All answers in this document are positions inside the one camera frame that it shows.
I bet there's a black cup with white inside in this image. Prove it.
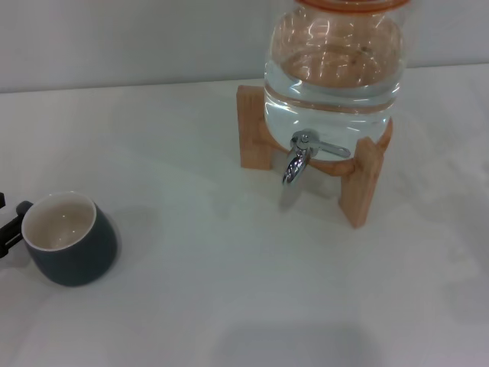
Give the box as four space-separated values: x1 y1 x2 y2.
15 190 118 287

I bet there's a chrome faucet with lever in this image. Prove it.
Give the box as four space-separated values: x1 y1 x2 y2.
281 129 351 187

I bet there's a wooden dispenser stand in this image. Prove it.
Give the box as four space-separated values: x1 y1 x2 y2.
236 84 394 229

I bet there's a clear glass water dispenser jar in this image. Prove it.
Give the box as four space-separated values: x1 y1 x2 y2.
263 0 406 161

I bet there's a wooden jar lid, orange seal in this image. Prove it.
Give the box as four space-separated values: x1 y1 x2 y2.
296 0 410 11

